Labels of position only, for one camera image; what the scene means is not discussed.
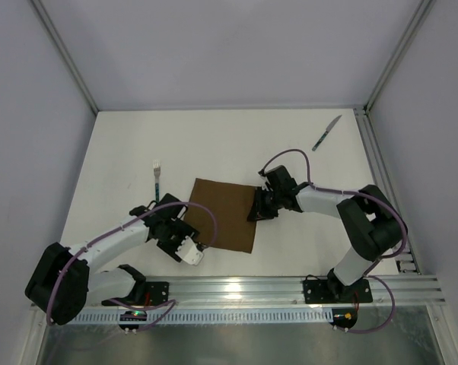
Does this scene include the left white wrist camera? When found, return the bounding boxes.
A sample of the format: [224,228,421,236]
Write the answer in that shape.
[177,237,205,266]

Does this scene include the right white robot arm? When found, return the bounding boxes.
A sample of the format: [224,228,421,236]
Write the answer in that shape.
[247,165,407,304]

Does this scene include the aluminium mounting rail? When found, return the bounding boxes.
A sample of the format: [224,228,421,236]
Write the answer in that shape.
[145,275,445,308]

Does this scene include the knife with green handle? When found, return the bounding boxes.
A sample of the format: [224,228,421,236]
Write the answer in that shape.
[312,115,342,151]

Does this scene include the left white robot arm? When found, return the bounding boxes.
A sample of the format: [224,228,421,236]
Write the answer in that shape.
[24,194,205,325]

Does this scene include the left aluminium frame post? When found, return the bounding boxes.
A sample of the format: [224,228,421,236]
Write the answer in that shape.
[28,0,100,116]

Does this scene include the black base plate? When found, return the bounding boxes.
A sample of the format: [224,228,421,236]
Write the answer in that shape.
[115,281,170,306]
[302,275,373,304]

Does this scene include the slotted cable duct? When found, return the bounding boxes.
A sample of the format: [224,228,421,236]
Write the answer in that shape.
[69,307,333,325]

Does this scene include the fork with green handle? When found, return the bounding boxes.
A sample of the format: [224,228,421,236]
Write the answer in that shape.
[153,160,161,202]

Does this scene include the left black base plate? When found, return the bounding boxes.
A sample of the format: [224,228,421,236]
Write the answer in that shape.
[115,281,170,306]

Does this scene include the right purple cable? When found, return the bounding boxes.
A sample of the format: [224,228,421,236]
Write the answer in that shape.
[259,148,409,335]

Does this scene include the aluminium frame post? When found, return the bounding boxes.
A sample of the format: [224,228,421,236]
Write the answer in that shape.
[364,0,436,114]
[28,0,100,116]

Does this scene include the right side aluminium rail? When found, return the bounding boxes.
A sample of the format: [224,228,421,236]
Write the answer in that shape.
[354,108,421,275]

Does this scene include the brown cloth napkin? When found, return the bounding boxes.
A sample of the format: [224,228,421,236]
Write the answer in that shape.
[184,178,256,254]

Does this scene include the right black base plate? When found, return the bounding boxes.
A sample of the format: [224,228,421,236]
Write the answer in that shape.
[302,275,373,304]

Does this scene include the right aluminium frame post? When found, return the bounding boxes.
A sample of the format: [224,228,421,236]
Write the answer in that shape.
[364,0,436,114]

